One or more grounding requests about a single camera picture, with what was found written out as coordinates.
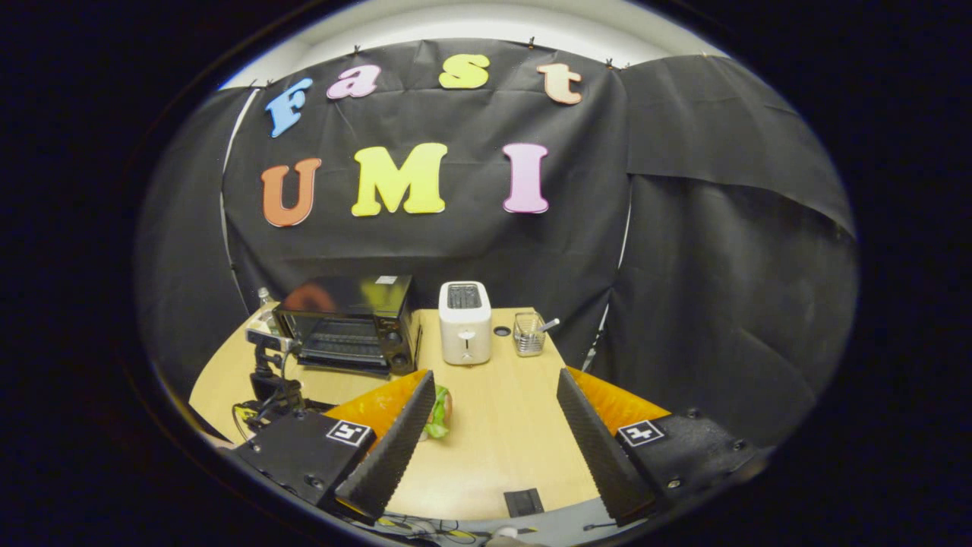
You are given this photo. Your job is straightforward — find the tangled cables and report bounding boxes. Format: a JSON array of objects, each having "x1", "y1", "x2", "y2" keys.
[{"x1": 376, "y1": 515, "x2": 548, "y2": 545}]

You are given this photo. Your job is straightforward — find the black electric oven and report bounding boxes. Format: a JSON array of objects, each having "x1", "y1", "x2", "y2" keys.
[{"x1": 273, "y1": 275, "x2": 423, "y2": 379}]

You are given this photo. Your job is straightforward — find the white toaster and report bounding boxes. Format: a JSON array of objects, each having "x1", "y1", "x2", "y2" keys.
[{"x1": 439, "y1": 281, "x2": 493, "y2": 367}]

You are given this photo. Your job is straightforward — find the sandwich with lettuce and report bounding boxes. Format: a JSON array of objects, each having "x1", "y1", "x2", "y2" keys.
[{"x1": 424, "y1": 385, "x2": 455, "y2": 441}]

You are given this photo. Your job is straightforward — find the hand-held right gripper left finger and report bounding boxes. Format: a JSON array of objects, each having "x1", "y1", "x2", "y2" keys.
[{"x1": 226, "y1": 369, "x2": 437, "y2": 526}]

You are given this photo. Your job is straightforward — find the wire mesh utensil holder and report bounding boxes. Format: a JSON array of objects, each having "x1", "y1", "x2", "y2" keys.
[{"x1": 513, "y1": 311, "x2": 548, "y2": 358}]

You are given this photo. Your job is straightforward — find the black table cable hatch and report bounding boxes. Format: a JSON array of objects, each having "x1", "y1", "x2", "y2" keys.
[{"x1": 504, "y1": 489, "x2": 545, "y2": 518}]

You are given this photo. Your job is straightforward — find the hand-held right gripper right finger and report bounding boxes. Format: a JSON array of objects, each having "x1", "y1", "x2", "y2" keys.
[{"x1": 556, "y1": 367, "x2": 774, "y2": 527}]

